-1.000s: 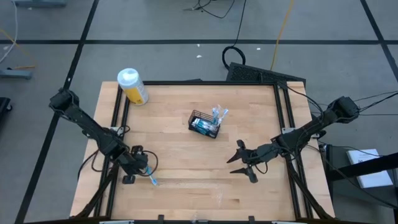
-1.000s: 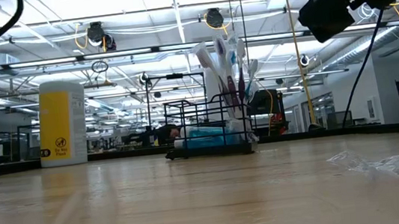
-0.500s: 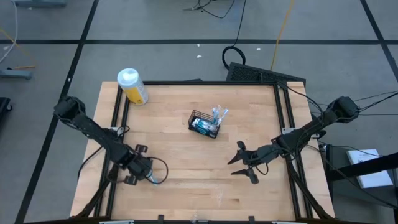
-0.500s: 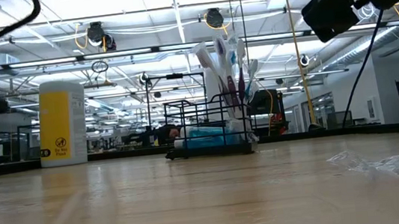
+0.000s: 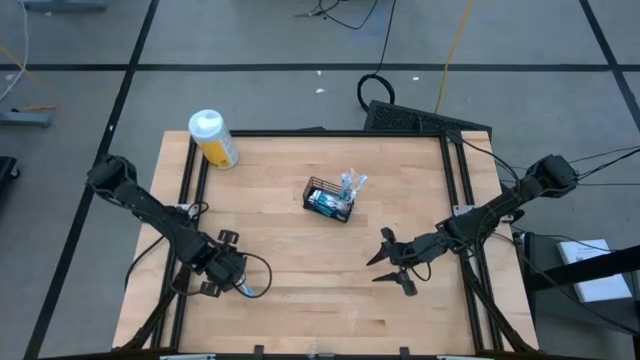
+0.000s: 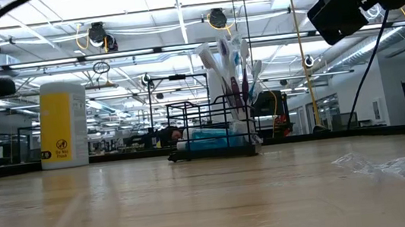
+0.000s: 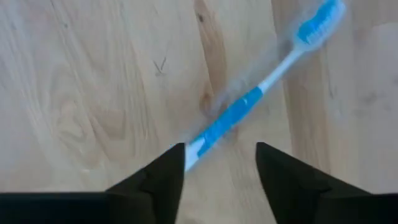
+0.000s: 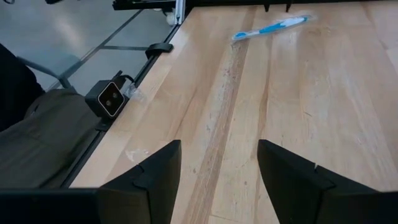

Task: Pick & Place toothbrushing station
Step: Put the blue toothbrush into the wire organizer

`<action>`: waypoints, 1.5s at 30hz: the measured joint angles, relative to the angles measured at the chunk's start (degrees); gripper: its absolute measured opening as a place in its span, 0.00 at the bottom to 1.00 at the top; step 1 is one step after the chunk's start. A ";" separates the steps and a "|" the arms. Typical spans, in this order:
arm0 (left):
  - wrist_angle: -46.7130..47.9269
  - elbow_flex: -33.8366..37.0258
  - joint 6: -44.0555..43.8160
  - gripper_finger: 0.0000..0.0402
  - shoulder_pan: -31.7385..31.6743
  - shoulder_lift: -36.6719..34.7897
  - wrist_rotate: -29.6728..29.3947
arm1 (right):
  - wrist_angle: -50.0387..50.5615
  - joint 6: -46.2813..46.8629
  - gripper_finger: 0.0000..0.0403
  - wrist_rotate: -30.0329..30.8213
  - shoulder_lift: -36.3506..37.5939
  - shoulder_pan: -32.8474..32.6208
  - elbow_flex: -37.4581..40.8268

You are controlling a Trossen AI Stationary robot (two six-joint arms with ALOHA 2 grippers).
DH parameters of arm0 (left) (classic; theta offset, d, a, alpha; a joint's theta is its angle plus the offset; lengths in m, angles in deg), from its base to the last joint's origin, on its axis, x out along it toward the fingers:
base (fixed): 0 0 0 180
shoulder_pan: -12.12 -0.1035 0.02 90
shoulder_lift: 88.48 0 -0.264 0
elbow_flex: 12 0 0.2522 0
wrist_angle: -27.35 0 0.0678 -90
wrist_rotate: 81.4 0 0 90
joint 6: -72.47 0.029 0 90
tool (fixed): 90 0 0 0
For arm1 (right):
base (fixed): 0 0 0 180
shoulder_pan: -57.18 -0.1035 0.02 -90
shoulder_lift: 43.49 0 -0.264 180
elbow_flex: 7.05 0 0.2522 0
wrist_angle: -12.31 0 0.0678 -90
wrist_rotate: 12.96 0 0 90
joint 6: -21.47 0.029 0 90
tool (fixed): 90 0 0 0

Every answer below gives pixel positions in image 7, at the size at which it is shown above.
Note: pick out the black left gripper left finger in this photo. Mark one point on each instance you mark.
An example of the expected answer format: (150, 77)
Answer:
(155, 193)

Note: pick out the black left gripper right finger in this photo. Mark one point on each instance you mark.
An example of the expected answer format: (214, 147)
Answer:
(289, 186)

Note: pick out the blue toothbrush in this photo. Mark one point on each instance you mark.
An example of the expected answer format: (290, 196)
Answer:
(236, 112)

